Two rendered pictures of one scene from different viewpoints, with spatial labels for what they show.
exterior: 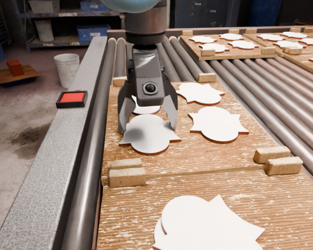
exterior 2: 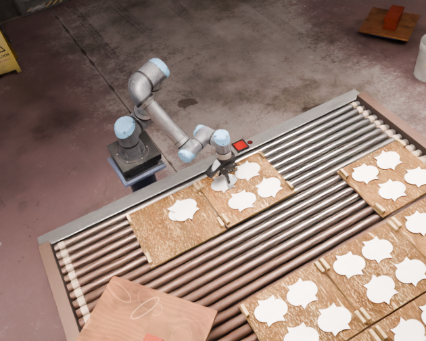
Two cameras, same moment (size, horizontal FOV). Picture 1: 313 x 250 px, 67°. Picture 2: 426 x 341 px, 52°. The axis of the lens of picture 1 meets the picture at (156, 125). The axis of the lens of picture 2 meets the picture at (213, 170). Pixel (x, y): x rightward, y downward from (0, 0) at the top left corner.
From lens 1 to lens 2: 2.09 m
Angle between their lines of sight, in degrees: 57
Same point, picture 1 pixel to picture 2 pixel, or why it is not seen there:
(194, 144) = (224, 197)
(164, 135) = (223, 187)
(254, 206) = (201, 218)
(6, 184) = not seen: hidden behind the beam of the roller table
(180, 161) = (212, 197)
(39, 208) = (183, 176)
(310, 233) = (197, 231)
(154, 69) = (214, 168)
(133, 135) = (218, 179)
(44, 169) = (196, 167)
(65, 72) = (422, 59)
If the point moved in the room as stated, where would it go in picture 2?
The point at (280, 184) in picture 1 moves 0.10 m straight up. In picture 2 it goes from (214, 224) to (212, 212)
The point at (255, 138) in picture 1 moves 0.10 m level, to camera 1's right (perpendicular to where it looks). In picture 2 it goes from (238, 215) to (247, 230)
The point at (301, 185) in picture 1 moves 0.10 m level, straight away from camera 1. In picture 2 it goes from (216, 229) to (235, 233)
